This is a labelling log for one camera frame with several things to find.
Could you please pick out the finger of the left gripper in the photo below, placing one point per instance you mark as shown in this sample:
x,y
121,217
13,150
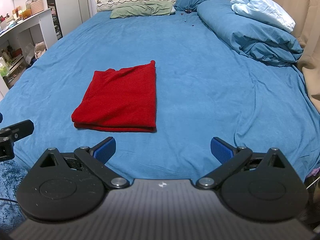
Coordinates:
x,y
11,134

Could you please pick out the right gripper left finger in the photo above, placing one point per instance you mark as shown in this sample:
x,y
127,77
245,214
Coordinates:
x,y
61,187

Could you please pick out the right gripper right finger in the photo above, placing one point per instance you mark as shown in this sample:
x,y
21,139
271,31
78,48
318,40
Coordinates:
x,y
257,186

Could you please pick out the red knit garment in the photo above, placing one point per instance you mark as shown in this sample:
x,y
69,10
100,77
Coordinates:
x,y
119,101

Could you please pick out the blue fluffy rug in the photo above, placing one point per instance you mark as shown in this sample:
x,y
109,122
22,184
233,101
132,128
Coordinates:
x,y
12,173

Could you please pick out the beige bag on floor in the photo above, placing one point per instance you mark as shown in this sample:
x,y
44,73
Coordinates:
x,y
39,49

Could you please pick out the white desk shelf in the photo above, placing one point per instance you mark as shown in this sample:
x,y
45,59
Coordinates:
x,y
30,30

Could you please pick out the blue bed sheet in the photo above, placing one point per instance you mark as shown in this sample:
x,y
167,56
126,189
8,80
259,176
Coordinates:
x,y
204,90

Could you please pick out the blue folded duvet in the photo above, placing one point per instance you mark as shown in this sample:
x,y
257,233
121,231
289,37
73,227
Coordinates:
x,y
259,41

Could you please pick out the white wardrobe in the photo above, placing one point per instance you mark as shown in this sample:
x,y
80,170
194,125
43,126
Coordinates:
x,y
69,14

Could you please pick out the light blue blanket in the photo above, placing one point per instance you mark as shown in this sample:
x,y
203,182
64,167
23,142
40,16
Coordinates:
x,y
266,11

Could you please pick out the beige curtain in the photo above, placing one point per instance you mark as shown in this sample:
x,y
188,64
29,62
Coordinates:
x,y
306,15

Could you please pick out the green pillow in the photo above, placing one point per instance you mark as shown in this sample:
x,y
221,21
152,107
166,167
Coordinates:
x,y
143,8

